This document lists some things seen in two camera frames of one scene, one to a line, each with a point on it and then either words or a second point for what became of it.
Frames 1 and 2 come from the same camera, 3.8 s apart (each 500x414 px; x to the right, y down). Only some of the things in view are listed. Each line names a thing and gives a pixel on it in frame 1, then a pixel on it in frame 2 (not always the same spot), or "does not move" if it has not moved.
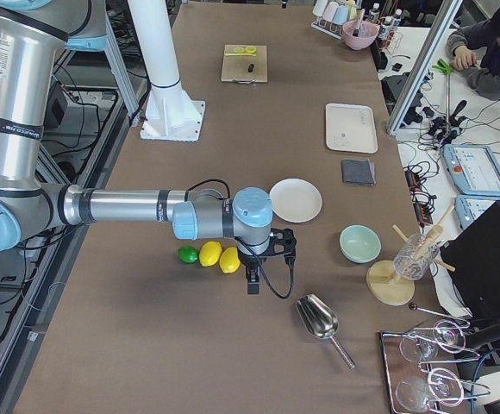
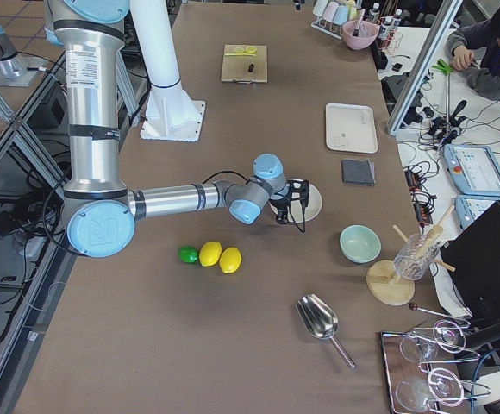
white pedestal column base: x=171 y=114 does not move
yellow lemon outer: x=228 y=260 does not move
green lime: x=188 y=254 does not move
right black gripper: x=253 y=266 to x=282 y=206
